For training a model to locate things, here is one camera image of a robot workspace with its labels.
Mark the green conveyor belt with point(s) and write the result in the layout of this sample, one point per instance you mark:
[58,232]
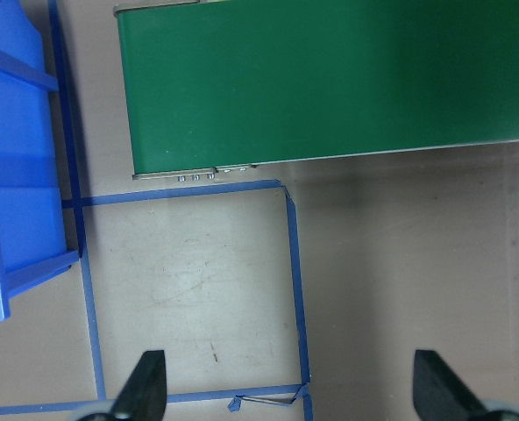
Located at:
[226,84]

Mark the left blue bin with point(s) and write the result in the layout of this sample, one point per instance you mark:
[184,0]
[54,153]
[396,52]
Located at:
[33,248]

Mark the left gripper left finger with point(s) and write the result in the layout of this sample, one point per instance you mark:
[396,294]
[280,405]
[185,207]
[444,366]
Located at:
[144,395]

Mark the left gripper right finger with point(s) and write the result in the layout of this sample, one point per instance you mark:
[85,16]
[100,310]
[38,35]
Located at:
[438,393]

